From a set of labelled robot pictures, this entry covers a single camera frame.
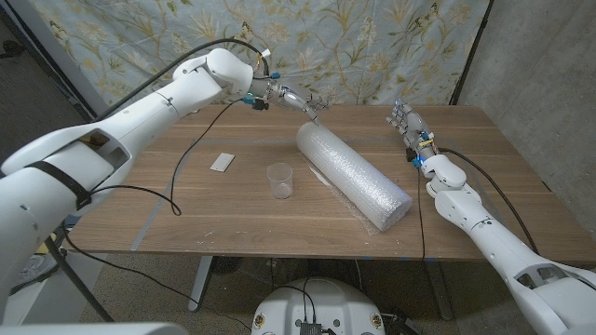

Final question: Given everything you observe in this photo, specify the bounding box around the grey tape strip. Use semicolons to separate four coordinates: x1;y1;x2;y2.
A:
131;183;181;251

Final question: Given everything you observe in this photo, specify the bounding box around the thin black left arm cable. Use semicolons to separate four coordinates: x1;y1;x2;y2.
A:
60;97;255;332

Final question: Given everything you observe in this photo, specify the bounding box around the grey backdrop frame pole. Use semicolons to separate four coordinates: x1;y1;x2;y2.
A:
7;0;111;117

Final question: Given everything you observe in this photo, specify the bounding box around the grey table leg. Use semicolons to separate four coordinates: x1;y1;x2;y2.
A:
426;261;455;321

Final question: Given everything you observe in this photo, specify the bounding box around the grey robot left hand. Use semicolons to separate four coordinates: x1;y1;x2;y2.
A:
249;78;330;126

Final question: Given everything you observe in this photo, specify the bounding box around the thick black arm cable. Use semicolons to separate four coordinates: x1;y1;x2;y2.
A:
95;37;271;121
437;147;541;256

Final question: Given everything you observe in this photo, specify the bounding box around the floral backdrop cloth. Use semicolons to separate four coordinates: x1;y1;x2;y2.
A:
27;0;493;109

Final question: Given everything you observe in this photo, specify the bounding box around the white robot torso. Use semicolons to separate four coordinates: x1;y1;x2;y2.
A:
251;277;386;335

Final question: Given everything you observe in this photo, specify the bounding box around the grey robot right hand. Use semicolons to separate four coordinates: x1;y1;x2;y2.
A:
385;100;439;164

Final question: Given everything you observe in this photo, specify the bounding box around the dark grey hanging hose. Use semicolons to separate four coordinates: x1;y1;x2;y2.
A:
44;234;115;323

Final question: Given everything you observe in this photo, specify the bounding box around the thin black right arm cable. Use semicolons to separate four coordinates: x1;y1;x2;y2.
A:
416;166;427;261

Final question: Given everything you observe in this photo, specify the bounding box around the white table leg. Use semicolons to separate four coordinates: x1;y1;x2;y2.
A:
188;255;214;313

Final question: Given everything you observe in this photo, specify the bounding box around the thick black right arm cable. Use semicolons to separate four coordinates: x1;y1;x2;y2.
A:
437;147;541;256

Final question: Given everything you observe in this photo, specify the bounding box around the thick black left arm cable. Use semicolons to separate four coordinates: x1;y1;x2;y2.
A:
95;37;271;121

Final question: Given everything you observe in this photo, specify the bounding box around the black backdrop frame pole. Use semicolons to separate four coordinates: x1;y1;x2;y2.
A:
448;0;495;106

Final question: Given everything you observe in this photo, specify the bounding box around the bubble wrap roll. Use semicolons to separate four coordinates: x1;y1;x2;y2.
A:
295;121;413;236

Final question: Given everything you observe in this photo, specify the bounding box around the clear plastic cup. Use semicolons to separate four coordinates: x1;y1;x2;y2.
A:
266;162;294;200

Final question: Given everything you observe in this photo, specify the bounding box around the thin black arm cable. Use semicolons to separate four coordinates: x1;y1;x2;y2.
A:
60;97;255;332
416;166;427;261

